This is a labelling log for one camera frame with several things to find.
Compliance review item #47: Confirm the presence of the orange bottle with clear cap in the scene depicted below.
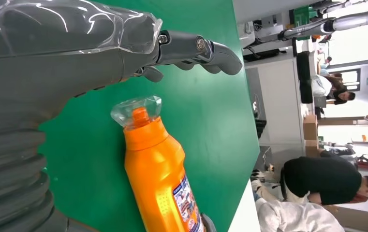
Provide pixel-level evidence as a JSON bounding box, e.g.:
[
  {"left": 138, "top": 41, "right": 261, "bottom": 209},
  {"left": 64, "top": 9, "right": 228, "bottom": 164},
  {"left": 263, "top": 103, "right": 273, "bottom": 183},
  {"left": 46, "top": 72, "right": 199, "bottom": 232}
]
[{"left": 110, "top": 95, "right": 205, "bottom": 232}]

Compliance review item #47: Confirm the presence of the white cabinet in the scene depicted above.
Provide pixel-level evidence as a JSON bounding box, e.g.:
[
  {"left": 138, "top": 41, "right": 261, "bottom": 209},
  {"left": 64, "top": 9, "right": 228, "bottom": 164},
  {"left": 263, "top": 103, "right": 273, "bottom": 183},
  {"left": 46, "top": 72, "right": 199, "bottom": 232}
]
[{"left": 244, "top": 58, "right": 306, "bottom": 154}]

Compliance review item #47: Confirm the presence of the white desk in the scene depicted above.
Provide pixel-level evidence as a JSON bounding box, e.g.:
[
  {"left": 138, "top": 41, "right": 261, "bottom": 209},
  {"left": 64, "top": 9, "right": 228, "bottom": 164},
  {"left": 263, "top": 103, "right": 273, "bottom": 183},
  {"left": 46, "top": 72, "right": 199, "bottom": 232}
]
[{"left": 228, "top": 179, "right": 262, "bottom": 232}]

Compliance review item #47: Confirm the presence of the black bag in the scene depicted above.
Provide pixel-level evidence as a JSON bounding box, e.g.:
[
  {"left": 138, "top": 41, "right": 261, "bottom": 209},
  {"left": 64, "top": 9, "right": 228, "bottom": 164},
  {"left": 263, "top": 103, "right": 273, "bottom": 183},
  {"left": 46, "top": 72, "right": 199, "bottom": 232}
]
[{"left": 254, "top": 119, "right": 267, "bottom": 139}]

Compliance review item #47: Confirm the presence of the white machine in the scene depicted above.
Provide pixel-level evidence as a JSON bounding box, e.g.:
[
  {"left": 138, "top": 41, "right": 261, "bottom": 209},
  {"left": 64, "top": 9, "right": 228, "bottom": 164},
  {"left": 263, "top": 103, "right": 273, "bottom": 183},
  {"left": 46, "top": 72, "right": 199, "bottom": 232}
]
[{"left": 237, "top": 14, "right": 296, "bottom": 63}]

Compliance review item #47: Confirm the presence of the green crate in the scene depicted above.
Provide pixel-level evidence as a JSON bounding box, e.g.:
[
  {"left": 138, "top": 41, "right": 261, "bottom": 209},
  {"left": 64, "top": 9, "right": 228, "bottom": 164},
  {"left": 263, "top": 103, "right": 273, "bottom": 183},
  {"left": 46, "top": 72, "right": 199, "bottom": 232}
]
[{"left": 293, "top": 5, "right": 318, "bottom": 23}]

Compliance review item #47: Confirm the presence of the green table mat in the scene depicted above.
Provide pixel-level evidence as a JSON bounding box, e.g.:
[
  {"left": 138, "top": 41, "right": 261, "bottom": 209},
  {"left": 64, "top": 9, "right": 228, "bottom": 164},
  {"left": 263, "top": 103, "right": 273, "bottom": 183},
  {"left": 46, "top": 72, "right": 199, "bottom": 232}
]
[{"left": 38, "top": 0, "right": 261, "bottom": 232}]

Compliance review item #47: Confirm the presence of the person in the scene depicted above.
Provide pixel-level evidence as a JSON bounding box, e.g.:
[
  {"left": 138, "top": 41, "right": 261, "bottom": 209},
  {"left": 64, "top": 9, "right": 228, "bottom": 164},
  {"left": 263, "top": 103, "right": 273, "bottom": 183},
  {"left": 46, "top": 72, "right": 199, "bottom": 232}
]
[
  {"left": 311, "top": 74, "right": 341, "bottom": 98},
  {"left": 319, "top": 56, "right": 332, "bottom": 70},
  {"left": 280, "top": 156, "right": 368, "bottom": 206},
  {"left": 326, "top": 89, "right": 356, "bottom": 106},
  {"left": 254, "top": 188, "right": 345, "bottom": 232}
]

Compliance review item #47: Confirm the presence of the brown cardboard box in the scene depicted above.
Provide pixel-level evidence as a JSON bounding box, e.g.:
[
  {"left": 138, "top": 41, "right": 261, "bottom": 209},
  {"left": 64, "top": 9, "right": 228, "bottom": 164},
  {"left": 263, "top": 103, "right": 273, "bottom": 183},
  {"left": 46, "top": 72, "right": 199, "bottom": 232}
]
[
  {"left": 305, "top": 139, "right": 321, "bottom": 158},
  {"left": 303, "top": 115, "right": 319, "bottom": 142}
]

